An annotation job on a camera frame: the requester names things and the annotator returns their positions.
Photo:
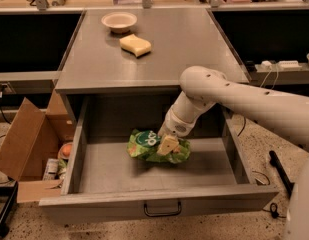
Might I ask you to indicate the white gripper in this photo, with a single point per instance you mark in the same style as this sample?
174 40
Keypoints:
174 126

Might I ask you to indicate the green rice chip bag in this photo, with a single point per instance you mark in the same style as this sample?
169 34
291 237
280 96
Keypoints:
143 145

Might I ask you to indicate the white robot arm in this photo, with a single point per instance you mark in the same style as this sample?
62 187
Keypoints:
285 114

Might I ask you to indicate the grey open top drawer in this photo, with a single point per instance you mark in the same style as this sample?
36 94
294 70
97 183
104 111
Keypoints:
103 183

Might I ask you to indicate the grey counter cabinet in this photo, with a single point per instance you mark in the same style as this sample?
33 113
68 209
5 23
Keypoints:
180 38

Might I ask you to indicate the orange round item in box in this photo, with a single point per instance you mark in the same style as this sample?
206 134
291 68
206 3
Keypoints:
66 150

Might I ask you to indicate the yellow sponge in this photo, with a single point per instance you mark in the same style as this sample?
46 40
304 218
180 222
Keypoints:
135 45

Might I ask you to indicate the black floor stand bar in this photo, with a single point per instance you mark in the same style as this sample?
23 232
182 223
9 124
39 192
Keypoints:
275 162

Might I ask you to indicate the white can in box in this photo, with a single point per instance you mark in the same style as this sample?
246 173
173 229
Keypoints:
51 169

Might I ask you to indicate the beige paper bowl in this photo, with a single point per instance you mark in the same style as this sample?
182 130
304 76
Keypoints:
119 22

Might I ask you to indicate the brown cardboard box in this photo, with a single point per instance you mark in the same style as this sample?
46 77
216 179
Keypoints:
33 138

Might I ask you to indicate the white power strip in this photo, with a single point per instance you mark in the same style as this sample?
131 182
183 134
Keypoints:
291 65

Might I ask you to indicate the black drawer handle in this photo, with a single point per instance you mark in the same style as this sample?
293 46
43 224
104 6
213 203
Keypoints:
165 210

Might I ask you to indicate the black frame leg left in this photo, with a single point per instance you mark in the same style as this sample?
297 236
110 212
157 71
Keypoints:
8 194

